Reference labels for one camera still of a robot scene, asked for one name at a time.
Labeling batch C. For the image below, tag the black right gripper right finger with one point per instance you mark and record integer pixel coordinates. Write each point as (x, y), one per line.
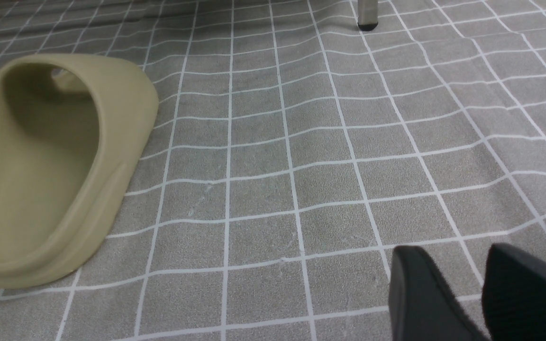
(514, 294)

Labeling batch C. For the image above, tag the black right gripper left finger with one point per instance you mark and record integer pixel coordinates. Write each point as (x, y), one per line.
(421, 304)

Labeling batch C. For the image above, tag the silver metal shoe rack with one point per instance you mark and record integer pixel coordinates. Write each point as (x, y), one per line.
(367, 15)

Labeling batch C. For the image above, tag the grey white grid floor cloth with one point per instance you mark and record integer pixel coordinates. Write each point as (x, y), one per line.
(292, 152)

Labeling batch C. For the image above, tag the olive green right slipper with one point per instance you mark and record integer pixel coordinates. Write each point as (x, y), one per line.
(73, 128)

